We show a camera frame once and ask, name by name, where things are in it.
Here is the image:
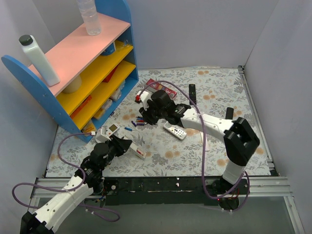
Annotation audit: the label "slim white remote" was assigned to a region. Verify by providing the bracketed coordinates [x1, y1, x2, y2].
[129, 142, 146, 159]

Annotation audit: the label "pile of small batteries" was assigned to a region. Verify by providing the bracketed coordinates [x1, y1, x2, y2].
[124, 116, 147, 131]

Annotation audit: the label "black remote control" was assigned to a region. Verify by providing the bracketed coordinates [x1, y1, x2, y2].
[225, 107, 234, 119]

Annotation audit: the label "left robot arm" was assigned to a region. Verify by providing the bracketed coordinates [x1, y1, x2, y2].
[20, 136, 133, 234]

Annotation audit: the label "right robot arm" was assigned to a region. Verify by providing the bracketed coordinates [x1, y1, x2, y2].
[136, 90, 260, 194]

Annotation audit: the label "small white display remote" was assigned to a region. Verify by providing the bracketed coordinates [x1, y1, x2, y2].
[106, 123, 120, 136]

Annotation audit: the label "white ac remote lower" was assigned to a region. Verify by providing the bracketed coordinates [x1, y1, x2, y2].
[163, 122, 187, 140]

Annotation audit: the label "black tv remote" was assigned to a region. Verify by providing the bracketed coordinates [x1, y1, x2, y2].
[189, 84, 196, 105]

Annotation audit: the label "red toothpaste box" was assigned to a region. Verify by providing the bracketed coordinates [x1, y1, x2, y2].
[145, 79, 177, 99]

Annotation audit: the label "floral table mat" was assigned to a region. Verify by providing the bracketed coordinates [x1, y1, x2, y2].
[45, 68, 273, 177]

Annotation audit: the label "white packets on shelf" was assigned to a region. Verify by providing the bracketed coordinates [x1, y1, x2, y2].
[94, 88, 121, 120]

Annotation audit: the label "orange box on shelf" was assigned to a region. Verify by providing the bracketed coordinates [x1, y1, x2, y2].
[70, 95, 92, 119]

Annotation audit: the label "white battery cover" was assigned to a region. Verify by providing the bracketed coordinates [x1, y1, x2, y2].
[205, 142, 211, 152]

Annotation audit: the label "blue pink yellow shelf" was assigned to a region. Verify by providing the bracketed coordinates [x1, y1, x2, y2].
[1, 0, 138, 134]

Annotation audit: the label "beige cylinder on shelf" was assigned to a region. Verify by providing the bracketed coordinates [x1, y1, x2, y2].
[62, 75, 82, 94]

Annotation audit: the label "blue white can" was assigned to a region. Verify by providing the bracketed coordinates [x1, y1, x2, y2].
[100, 42, 116, 56]

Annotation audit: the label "clear plastic water bottle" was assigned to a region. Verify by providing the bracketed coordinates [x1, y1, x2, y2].
[77, 0, 101, 36]

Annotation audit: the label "white bottle black cap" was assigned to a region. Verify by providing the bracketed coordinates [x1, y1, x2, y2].
[19, 35, 60, 86]

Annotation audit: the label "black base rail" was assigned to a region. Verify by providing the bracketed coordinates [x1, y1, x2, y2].
[89, 176, 249, 211]

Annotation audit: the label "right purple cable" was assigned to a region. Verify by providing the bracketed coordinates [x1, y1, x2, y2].
[140, 80, 251, 212]

